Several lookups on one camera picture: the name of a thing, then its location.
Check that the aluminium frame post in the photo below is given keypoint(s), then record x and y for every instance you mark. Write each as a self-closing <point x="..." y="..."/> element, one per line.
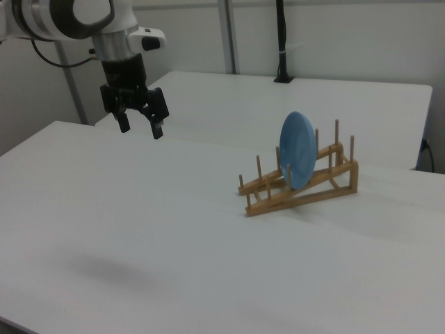
<point x="231" y="35"/>

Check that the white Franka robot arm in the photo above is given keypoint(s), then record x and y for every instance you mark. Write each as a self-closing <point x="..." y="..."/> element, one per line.
<point x="52" y="17"/>

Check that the black pole with base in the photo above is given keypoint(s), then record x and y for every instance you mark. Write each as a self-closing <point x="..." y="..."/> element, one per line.
<point x="281" y="35"/>

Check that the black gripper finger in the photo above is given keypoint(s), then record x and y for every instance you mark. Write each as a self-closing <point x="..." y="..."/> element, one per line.
<point x="158" y="108"/>
<point x="122" y="120"/>

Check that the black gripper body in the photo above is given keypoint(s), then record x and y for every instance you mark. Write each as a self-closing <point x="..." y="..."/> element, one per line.
<point x="123" y="74"/>

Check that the wooden plate rack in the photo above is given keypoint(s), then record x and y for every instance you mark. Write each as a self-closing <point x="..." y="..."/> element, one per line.
<point x="278" y="200"/>

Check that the blue plate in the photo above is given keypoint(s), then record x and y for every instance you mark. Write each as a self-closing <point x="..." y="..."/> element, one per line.
<point x="297" y="149"/>

